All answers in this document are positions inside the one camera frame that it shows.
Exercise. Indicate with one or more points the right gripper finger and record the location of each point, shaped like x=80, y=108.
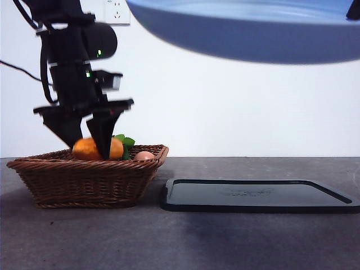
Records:
x=354, y=9

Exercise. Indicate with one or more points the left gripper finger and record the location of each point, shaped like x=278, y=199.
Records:
x=103, y=132
x=63, y=126

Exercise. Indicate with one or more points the orange-yellow corn cob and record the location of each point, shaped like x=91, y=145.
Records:
x=84, y=149

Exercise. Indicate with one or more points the blue round plate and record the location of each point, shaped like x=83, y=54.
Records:
x=239, y=36

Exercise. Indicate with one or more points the brown wicker basket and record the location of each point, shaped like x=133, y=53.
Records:
x=84, y=182

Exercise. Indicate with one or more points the green leafy vegetable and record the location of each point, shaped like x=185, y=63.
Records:
x=128, y=142

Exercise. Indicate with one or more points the brown egg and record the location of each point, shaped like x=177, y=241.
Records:
x=144, y=156

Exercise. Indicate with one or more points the black rectangular tray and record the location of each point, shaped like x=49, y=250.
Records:
x=253, y=197

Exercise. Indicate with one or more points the pale grey camera box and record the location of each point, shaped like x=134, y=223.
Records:
x=112, y=81

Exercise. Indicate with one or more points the white wall socket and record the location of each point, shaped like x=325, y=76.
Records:
x=119, y=12

